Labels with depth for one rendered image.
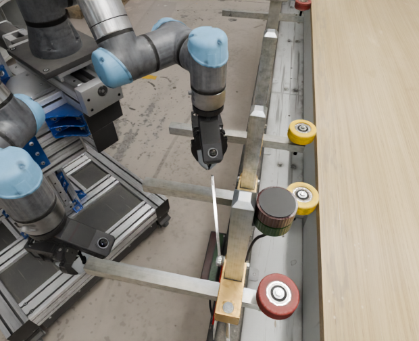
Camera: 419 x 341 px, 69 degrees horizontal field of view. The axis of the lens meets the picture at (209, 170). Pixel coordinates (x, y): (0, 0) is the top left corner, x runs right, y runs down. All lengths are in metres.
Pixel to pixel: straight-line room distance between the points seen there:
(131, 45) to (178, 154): 1.54
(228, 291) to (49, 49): 0.84
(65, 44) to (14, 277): 1.02
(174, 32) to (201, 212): 1.29
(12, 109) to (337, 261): 0.69
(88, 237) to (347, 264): 0.52
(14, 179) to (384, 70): 1.21
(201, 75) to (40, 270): 1.21
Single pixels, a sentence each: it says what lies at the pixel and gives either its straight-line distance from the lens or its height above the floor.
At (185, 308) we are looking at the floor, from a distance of 1.58.
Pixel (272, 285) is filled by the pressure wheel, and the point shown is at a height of 0.90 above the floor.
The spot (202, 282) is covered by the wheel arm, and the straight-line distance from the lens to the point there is 0.69.
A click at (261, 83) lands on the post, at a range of 0.90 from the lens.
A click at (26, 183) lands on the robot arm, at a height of 1.15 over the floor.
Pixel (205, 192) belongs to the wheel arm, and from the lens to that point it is 0.81.
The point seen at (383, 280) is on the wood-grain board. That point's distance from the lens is 0.73.
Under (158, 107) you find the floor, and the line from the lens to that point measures 2.53.
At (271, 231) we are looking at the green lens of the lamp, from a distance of 0.47.
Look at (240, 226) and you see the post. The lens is 0.49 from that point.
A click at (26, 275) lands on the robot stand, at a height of 0.21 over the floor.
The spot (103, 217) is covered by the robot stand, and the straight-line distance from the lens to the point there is 1.62.
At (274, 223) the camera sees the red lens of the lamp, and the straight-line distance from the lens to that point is 0.45.
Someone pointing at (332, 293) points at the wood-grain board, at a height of 0.90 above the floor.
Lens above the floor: 1.50
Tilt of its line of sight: 49 degrees down
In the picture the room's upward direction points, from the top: straight up
